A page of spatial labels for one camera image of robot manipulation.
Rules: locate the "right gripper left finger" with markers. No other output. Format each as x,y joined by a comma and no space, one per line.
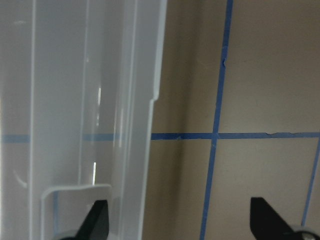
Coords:
96,224

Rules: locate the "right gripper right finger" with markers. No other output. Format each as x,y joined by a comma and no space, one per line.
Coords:
266,224

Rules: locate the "clear plastic box lid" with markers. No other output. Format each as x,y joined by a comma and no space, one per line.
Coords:
78,83

